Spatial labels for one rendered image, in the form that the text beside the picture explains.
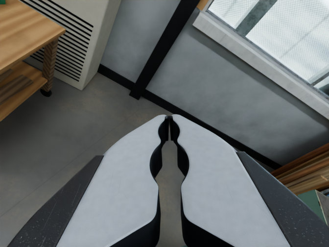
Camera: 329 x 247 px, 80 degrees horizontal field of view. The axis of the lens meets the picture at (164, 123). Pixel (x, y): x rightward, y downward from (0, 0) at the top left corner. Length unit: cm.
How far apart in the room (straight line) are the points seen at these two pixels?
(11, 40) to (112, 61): 85
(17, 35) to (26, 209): 81
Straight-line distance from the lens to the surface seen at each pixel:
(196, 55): 156
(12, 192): 127
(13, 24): 119
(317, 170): 215
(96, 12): 130
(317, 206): 78
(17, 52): 104
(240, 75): 166
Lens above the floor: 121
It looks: 43 degrees down
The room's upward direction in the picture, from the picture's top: 41 degrees clockwise
